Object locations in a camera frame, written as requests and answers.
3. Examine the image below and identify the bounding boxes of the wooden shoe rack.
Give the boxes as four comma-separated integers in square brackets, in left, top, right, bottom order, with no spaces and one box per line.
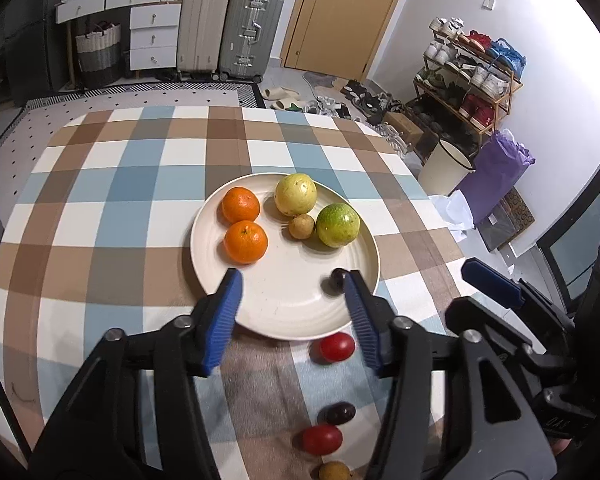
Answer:
[414,30,523,161]

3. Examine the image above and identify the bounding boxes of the silver suitcase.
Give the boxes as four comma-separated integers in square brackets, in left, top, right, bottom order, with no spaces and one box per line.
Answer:
[219,0,286,83]

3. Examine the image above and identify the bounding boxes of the red tomato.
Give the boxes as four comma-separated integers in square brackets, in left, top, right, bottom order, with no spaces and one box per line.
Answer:
[314,332,357,364]
[300,424,344,457]

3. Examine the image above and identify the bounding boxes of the woven laundry basket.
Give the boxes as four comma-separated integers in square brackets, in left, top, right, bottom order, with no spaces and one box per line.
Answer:
[75,22,122,88]

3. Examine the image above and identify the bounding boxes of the pile of shoes on floor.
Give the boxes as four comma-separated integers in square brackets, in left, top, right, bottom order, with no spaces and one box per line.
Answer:
[260,77,416,153]

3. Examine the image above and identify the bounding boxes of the cream round plate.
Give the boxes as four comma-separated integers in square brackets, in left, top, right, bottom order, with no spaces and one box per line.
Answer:
[190,172,381,342]

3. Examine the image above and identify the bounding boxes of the cream waste bin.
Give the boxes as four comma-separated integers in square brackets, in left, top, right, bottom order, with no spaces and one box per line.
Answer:
[417,138,476,197]

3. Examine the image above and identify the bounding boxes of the grey doormat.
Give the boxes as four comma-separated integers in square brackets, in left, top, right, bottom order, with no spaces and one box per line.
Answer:
[475,205,521,253]

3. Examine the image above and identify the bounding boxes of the small irregular floor mat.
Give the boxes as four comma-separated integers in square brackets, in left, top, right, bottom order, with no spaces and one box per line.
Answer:
[302,71,348,92]

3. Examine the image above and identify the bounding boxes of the green guava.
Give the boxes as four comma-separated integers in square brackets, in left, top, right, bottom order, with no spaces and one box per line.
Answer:
[316,203,362,249]

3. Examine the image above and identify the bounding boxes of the white plastic bag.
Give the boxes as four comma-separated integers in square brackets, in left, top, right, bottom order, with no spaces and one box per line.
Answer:
[427,192,476,231]

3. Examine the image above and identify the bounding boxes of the orange mandarin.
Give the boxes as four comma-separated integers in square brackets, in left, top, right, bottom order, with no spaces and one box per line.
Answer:
[221,186,261,224]
[223,220,269,265]

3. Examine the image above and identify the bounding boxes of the white drawer cabinet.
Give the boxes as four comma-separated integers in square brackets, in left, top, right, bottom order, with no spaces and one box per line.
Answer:
[128,2,181,72]

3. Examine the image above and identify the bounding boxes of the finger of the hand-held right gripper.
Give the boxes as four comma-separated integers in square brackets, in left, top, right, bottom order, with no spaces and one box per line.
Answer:
[461,257,576,331]
[446,296,576,377]

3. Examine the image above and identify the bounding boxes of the checked tablecloth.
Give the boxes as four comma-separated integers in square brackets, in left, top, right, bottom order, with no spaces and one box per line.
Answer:
[0,105,468,480]

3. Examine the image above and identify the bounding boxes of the brown longan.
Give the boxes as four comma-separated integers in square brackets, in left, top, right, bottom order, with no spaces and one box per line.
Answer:
[287,213,316,241]
[318,461,352,480]

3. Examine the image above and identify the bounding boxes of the grey refrigerator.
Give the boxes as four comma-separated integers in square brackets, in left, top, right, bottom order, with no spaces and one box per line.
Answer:
[2,0,71,106]

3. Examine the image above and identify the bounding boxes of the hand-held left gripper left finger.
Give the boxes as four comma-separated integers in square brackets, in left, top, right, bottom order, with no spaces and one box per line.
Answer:
[27,267,244,480]

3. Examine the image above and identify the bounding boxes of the purple bag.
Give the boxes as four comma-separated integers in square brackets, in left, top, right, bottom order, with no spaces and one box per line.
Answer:
[452,129,536,231]

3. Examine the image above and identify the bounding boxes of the wooden door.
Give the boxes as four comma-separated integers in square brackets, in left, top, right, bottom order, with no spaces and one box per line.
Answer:
[280,0,413,81]

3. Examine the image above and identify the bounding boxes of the yellow guava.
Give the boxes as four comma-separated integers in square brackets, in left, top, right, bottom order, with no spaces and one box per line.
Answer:
[274,173,318,217]

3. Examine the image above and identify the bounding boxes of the beige suitcase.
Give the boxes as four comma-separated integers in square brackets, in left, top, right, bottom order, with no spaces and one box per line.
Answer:
[176,0,233,80]

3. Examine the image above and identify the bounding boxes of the brown dotted doormat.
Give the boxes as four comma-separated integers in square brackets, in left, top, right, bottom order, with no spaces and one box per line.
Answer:
[500,187,536,226]

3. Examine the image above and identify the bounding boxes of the cardboard box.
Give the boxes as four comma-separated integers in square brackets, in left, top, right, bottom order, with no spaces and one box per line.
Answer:
[382,111,424,147]

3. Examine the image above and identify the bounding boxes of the white desk with drawers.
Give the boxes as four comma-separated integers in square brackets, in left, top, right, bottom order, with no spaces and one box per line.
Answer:
[55,0,183,86]

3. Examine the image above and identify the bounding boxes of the shoes on rack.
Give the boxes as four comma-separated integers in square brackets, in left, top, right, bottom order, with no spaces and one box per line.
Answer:
[415,16,511,133]

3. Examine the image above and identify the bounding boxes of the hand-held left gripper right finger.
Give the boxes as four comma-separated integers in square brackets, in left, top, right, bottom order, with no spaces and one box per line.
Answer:
[342,269,558,480]

